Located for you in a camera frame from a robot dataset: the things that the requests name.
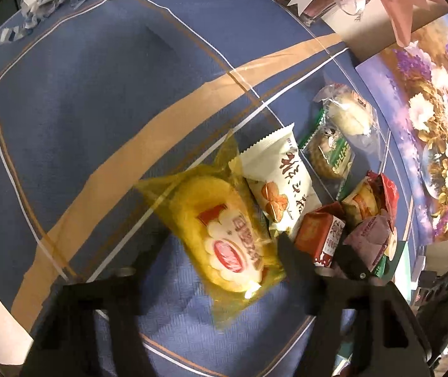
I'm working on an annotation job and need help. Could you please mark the red brown snack packet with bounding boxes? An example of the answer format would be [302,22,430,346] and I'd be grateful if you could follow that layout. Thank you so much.
[295,202,346,270]

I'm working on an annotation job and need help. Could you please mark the purple snack packet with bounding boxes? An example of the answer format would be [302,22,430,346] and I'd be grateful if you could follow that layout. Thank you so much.
[344,214,394,271]

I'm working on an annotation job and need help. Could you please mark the white peanut snack packet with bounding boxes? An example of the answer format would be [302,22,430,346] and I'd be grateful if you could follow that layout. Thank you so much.
[230,123,323,240]

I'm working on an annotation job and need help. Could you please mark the green cardboard box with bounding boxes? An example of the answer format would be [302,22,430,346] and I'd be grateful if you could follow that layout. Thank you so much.
[373,239,413,285]

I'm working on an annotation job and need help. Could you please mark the blue plaid tablecloth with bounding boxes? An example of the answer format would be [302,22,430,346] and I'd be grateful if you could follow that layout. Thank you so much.
[0,0,425,377]

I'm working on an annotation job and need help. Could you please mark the clear bun packet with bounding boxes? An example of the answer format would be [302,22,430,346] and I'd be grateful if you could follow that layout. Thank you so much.
[312,82,379,150]

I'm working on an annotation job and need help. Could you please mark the floral painting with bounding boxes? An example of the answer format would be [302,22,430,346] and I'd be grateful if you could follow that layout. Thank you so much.
[355,10,448,246]

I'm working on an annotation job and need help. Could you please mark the yellow cake snack packet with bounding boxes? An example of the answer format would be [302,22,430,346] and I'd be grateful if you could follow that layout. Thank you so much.
[135,134,287,331]

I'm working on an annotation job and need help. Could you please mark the bright red snack packet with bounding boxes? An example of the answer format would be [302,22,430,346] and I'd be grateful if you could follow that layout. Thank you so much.
[365,171,400,230]

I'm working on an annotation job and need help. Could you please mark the orange biscuit packet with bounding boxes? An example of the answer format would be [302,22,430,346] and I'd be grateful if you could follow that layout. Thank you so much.
[341,181,382,226]

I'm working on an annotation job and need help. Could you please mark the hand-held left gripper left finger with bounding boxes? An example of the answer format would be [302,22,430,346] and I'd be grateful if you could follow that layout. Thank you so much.
[19,230,177,377]

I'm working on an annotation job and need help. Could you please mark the green white cookie packet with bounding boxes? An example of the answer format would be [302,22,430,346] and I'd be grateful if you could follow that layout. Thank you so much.
[298,110,356,181]

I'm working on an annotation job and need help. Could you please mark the clear glass vase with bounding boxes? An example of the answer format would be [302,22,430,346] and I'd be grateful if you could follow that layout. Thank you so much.
[267,0,366,28]

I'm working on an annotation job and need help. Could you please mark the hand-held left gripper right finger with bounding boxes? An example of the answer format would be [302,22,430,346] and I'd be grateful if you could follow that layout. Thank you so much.
[277,232,434,377]

